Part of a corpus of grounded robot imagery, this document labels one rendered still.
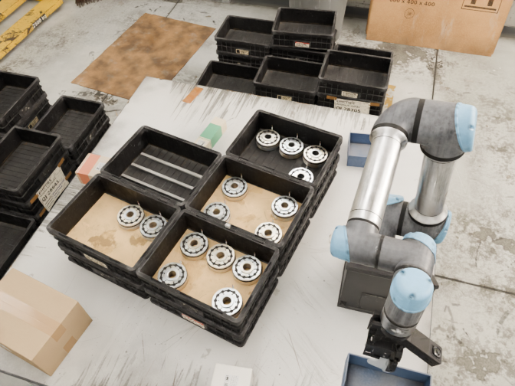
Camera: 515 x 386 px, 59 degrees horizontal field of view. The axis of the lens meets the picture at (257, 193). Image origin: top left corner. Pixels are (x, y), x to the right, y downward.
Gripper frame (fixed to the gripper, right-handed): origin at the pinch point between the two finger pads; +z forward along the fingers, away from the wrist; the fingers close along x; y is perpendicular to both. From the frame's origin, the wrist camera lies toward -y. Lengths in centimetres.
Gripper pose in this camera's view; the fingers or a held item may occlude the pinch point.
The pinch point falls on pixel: (388, 366)
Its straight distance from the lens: 123.9
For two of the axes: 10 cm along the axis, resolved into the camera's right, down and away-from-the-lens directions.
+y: -9.5, -2.2, 2.2
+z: 0.0, 7.0, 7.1
